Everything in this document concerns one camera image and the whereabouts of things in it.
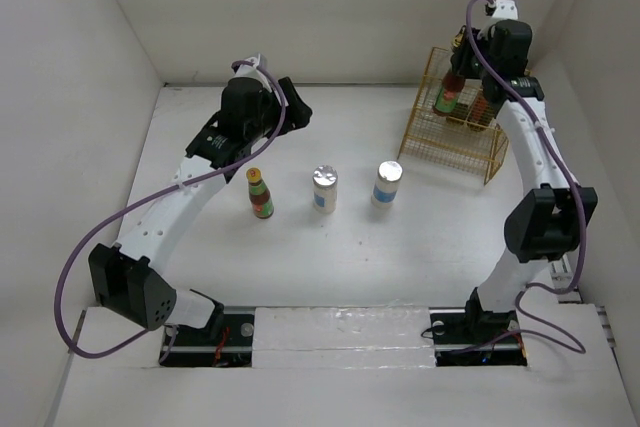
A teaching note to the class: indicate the yellow wire rack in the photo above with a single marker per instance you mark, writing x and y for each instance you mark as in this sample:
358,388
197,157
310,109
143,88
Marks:
430,137

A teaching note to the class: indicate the chili sauce bottle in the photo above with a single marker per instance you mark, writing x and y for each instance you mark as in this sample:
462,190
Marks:
259,194
448,94

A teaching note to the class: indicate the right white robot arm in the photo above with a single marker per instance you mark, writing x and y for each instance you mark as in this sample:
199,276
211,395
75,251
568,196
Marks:
552,217

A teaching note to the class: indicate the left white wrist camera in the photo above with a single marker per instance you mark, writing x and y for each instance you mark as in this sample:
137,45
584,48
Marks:
249,68

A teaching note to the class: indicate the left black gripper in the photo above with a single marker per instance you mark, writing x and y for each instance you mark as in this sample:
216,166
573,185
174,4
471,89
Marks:
298,113

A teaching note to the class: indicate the metal mounting rail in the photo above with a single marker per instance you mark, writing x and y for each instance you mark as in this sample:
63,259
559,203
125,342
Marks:
340,328

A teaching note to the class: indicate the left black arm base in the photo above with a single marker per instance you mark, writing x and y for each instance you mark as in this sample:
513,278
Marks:
231,346

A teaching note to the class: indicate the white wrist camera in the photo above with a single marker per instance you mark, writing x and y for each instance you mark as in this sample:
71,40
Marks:
249,68
500,10

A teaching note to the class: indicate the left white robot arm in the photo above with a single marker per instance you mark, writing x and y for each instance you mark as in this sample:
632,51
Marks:
127,276

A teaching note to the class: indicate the right silver lid jar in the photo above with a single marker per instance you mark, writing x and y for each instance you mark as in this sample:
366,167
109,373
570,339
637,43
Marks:
389,175

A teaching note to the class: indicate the square bottle dark residue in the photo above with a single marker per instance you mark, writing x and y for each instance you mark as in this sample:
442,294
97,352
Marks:
459,115

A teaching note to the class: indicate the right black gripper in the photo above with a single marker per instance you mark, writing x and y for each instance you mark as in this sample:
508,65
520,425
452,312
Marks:
460,59

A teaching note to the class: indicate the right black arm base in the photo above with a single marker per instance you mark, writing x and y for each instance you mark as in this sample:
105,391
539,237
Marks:
452,329

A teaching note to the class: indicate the clear gold spout bottle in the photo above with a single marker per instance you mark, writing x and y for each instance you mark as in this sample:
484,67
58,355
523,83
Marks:
458,39

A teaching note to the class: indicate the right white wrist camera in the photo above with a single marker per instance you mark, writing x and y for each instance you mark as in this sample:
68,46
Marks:
500,10

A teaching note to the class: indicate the silver lid jar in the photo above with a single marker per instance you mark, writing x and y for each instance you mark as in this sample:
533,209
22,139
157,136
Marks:
389,175
325,183

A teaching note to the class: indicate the left silver lid jar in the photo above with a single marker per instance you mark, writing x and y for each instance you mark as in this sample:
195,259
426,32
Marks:
325,183

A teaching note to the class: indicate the dark soy sauce bottle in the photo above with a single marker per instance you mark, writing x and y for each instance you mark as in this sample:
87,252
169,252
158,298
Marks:
480,114

